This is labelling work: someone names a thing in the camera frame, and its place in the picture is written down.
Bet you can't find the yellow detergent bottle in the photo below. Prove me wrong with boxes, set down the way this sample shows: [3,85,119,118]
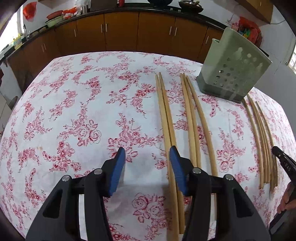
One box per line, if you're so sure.
[13,35,23,50]

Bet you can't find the red plastic bag hanging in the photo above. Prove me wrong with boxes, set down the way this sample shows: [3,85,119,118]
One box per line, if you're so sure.
[23,1,37,21]

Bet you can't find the brown upper kitchen cabinets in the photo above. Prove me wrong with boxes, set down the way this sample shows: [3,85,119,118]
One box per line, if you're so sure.
[235,0,273,24]

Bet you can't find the brown lower kitchen cabinets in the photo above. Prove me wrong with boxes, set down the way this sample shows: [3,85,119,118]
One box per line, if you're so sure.
[1,11,223,91]

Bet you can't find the wooden chopstick nine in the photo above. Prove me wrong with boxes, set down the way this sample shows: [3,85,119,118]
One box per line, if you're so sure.
[255,102,278,191]

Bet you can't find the wooden chopstick eight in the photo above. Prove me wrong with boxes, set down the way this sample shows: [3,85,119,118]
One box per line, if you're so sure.
[247,94,275,192]

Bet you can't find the stacked basins on counter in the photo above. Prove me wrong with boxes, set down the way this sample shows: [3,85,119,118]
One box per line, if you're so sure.
[45,10,63,28]

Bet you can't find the wooden chopstick one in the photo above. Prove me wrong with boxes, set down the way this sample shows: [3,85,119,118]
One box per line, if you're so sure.
[156,72,179,241]

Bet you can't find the wooden chopstick five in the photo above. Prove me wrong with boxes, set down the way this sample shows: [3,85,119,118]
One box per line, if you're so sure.
[186,76,218,176]

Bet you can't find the wooden chopstick six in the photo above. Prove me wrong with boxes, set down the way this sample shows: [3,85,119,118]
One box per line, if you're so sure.
[242,99,264,189]

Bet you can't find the person right hand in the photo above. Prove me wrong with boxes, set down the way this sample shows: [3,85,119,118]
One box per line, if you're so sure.
[277,182,296,214]

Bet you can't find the wooden chopstick four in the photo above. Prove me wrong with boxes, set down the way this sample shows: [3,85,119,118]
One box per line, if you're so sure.
[183,73,202,168]

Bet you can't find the wooden chopstick two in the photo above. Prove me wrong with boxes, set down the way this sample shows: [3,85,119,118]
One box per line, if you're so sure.
[161,75,185,234]

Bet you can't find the barred kitchen window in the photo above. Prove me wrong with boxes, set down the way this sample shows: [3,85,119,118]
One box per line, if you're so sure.
[285,39,296,74]

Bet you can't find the green perforated utensil holder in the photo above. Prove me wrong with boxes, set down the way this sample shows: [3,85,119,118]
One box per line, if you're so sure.
[196,28,271,103]

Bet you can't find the red bag with condiments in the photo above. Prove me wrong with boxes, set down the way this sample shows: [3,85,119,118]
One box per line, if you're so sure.
[232,16,262,47]

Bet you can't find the floral red white tablecloth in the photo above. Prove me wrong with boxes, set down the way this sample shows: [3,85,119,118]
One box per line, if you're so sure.
[1,52,290,240]

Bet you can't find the wooden chopstick three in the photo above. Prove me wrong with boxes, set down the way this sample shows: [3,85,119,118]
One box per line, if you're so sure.
[180,73,197,167]

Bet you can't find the wooden chopstick seven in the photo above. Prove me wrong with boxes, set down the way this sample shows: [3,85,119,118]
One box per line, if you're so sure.
[247,94,270,184]

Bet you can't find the black lidded pot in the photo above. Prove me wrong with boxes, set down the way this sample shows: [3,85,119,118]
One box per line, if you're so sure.
[178,0,204,14]

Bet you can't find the brown kitchen cabinets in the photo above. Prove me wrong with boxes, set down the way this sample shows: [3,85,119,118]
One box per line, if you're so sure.
[1,11,223,91]
[235,0,273,24]

